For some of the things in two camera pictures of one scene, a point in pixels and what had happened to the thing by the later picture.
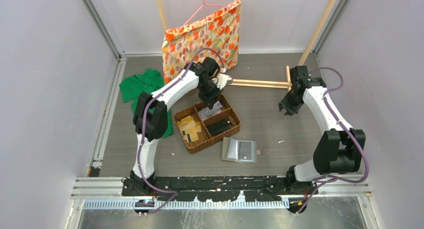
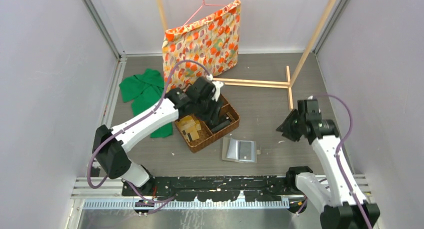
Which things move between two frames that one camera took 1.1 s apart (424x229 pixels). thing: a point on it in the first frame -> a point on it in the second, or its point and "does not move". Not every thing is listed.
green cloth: [146, 80] does not move
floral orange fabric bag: [220, 31] does not move
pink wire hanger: [203, 3] does not move
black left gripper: [210, 100] -> [213, 114]
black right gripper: [284, 103] -> [285, 127]
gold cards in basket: [189, 128] does not move
